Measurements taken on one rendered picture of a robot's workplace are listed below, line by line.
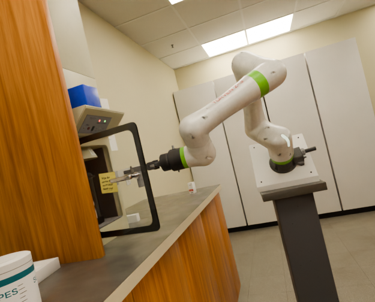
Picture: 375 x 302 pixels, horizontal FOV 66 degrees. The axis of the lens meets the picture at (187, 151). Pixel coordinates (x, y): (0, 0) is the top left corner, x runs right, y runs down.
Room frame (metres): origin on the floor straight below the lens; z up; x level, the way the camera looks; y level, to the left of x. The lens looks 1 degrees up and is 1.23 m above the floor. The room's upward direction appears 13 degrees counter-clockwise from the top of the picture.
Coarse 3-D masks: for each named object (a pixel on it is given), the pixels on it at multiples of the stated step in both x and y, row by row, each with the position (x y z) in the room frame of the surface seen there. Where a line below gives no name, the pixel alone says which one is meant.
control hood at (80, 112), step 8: (80, 112) 1.11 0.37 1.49; (88, 112) 1.14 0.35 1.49; (96, 112) 1.19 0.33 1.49; (104, 112) 1.25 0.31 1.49; (112, 112) 1.31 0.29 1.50; (120, 112) 1.37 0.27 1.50; (80, 120) 1.13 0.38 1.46; (112, 120) 1.35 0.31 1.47; (120, 120) 1.42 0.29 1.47; (80, 136) 1.22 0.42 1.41
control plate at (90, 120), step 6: (84, 120) 1.15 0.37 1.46; (90, 120) 1.19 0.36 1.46; (96, 120) 1.23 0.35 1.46; (102, 120) 1.27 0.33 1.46; (108, 120) 1.31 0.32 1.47; (84, 126) 1.17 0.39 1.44; (90, 126) 1.21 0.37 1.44; (96, 126) 1.25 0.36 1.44; (102, 126) 1.30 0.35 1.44; (78, 132) 1.16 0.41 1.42; (84, 132) 1.20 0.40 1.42; (90, 132) 1.24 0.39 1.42; (96, 132) 1.28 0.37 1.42
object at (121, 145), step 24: (96, 144) 1.09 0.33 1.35; (120, 144) 1.05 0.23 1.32; (96, 168) 1.10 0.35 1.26; (120, 168) 1.06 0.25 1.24; (144, 168) 1.02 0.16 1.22; (96, 192) 1.11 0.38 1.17; (120, 192) 1.07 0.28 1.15; (144, 192) 1.03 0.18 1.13; (120, 216) 1.08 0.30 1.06; (144, 216) 1.04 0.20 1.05
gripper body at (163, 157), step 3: (165, 153) 1.22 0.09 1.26; (162, 156) 1.21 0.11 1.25; (165, 156) 1.20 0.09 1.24; (162, 159) 1.20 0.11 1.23; (165, 159) 1.20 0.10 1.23; (156, 162) 1.20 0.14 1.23; (159, 162) 1.20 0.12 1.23; (162, 162) 1.20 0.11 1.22; (165, 162) 1.19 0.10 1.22; (159, 165) 1.20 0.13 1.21; (162, 165) 1.20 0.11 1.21; (165, 165) 1.20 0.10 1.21; (168, 165) 1.20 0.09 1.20; (162, 168) 1.21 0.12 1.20; (165, 168) 1.21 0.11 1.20; (168, 168) 1.21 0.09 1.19
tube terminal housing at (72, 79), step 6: (66, 72) 1.23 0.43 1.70; (72, 72) 1.27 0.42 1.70; (66, 78) 1.22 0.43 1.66; (72, 78) 1.26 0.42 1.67; (78, 78) 1.30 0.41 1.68; (84, 78) 1.35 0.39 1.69; (90, 78) 1.40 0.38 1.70; (72, 84) 1.25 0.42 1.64; (78, 84) 1.29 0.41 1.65; (90, 84) 1.39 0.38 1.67; (96, 84) 1.44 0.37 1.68; (102, 240) 1.21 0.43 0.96; (108, 240) 1.25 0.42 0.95
